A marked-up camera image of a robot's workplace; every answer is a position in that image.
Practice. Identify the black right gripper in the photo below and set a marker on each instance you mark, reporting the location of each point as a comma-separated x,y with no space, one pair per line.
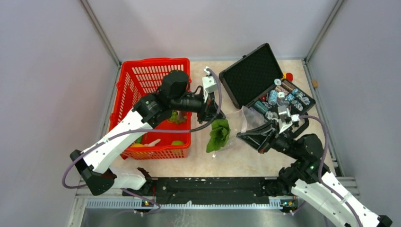
261,137

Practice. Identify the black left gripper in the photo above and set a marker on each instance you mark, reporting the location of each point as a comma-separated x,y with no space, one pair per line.
211,110

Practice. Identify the clear zip top bag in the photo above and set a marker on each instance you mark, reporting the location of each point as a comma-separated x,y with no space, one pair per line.
240,121

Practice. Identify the green leafy vegetable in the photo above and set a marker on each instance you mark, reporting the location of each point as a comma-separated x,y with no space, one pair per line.
219,135

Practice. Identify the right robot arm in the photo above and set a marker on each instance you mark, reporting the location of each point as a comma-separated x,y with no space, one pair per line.
310,179

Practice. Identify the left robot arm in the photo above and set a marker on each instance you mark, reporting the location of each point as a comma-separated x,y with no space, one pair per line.
94,163

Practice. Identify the green lime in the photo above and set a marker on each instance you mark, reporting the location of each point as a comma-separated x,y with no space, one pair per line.
177,143

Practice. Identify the open black foam case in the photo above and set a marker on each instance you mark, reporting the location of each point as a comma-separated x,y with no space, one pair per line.
252,76

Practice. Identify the red round object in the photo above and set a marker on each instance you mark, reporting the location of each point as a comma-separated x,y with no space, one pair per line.
288,76

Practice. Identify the yellow toy fruit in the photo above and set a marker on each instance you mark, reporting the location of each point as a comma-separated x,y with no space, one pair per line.
137,145

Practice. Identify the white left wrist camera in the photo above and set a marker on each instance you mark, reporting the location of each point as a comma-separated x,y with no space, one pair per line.
209,83

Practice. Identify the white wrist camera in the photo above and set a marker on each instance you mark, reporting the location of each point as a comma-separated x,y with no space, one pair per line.
209,83
283,118

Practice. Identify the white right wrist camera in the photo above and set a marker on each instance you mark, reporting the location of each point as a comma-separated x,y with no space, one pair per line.
283,118

